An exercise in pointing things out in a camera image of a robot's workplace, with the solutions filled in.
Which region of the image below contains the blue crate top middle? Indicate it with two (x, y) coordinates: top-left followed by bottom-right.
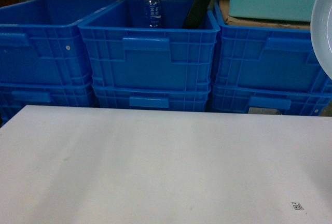
(78, 0), (219, 93)

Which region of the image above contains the black flat tray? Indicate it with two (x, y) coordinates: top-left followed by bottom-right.
(182, 0), (211, 29)

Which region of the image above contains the brown cardboard sheet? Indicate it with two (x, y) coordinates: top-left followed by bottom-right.
(218, 0), (310, 30)

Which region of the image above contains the blue crate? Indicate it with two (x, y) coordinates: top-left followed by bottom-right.
(1, 0), (114, 87)
(78, 0), (219, 93)
(92, 85), (211, 112)
(211, 85), (331, 116)
(213, 0), (331, 94)
(1, 83), (99, 124)

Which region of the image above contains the blue crate bottom middle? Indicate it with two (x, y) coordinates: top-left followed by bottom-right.
(92, 85), (211, 112)

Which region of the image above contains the blue crate bottom left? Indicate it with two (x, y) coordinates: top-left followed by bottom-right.
(1, 83), (99, 124)

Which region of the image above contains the blue crate top left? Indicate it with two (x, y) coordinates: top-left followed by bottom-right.
(1, 0), (114, 87)

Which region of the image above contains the clear water bottle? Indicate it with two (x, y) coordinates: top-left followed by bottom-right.
(143, 0), (163, 29)

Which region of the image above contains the pale blue round plate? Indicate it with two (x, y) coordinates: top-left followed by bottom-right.
(310, 0), (331, 77)

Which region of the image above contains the blue crate bottom right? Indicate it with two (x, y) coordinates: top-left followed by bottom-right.
(211, 85), (331, 116)

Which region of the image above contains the blue crate top right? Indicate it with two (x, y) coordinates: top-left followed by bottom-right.
(213, 0), (331, 94)

